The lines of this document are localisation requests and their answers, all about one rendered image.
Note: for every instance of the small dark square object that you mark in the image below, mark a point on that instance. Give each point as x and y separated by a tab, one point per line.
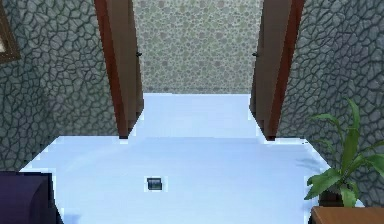
154	183

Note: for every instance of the brown room door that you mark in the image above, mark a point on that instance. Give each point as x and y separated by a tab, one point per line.
271	66
120	60

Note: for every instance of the green house plant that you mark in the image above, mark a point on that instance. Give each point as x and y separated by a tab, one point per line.
346	160

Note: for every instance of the brown wooden table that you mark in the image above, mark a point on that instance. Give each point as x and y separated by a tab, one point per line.
348	216

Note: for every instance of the dark purple furniture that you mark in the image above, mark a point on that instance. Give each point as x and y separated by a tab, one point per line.
25	198

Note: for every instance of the brown framed wall picture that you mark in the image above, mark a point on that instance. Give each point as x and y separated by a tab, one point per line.
6	43

